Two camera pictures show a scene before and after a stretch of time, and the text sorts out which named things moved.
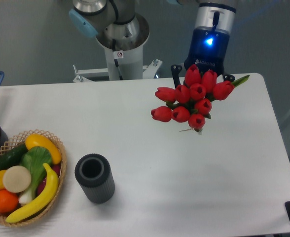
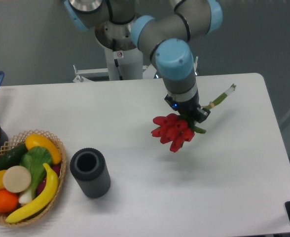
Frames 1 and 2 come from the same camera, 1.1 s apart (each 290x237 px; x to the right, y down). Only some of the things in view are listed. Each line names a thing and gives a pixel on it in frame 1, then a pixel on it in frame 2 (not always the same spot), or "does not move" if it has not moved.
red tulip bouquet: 191,101 to 176,130
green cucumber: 8,158 does not move
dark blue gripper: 210,42 to 190,107
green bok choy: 36,159 does not move
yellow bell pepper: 37,140 does not move
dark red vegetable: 56,169 does not move
